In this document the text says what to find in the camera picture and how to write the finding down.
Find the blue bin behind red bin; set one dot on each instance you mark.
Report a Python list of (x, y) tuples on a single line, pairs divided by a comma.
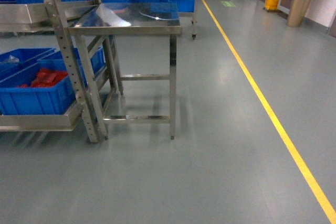
[(97, 60)]

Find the stainless steel flow rack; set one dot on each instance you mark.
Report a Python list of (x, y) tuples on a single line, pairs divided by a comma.
[(56, 15)]

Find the red parts pile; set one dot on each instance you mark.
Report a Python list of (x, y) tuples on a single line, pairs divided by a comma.
[(46, 78)]

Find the blue bin far rack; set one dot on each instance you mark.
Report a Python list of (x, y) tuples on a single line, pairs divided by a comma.
[(184, 6)]

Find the small stainless steel table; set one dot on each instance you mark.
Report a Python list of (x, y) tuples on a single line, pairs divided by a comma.
[(98, 28)]

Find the blue bin with red parts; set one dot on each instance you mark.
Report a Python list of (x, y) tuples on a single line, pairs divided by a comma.
[(18, 97)]

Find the blue bin rear middle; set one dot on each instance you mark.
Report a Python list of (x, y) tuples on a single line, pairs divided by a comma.
[(16, 60)]

